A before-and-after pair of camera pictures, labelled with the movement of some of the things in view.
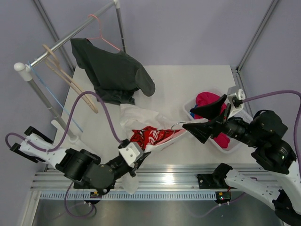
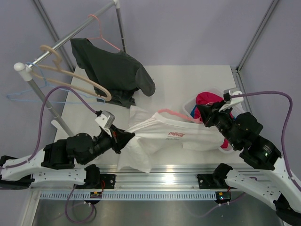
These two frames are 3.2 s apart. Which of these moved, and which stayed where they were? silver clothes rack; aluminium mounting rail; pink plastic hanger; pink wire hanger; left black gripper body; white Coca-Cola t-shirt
Moved: pink plastic hanger; white Coca-Cola t-shirt; left black gripper body
Stayed: silver clothes rack; pink wire hanger; aluminium mounting rail
